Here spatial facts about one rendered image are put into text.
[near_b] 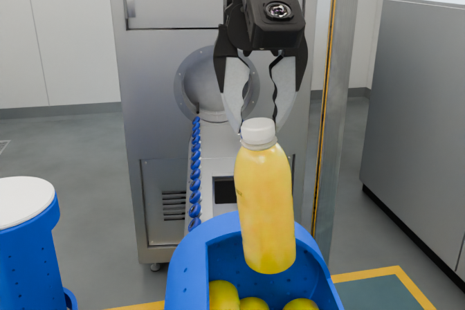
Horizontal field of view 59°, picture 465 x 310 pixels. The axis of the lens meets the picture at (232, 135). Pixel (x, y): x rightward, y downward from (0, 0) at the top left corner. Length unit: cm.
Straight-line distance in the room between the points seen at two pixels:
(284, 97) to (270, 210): 13
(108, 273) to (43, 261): 134
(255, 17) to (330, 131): 95
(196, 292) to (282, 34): 38
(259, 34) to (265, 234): 25
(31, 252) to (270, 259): 80
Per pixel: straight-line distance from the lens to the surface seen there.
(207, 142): 173
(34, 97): 513
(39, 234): 120
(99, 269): 260
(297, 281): 81
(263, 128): 45
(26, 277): 124
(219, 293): 70
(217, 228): 68
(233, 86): 44
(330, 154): 132
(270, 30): 35
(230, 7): 42
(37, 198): 124
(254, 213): 48
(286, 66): 44
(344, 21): 121
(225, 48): 43
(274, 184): 46
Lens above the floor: 161
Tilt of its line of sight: 22 degrees down
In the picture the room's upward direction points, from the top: straight up
